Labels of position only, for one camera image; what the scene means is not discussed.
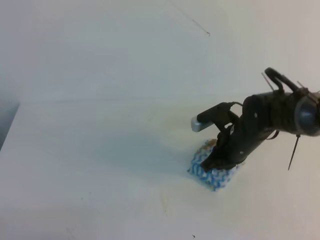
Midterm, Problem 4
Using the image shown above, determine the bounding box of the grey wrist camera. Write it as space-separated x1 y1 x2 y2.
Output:
191 101 243 132

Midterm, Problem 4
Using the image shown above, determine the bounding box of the blue white striped rag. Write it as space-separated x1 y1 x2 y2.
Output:
187 139 244 192

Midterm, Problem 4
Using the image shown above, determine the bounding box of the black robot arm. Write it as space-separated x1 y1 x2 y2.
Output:
195 90 320 172

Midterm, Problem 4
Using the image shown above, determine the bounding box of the black cable loop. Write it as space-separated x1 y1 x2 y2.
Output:
261 67 301 94

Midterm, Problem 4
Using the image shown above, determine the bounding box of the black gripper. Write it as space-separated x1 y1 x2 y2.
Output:
200 95 270 171

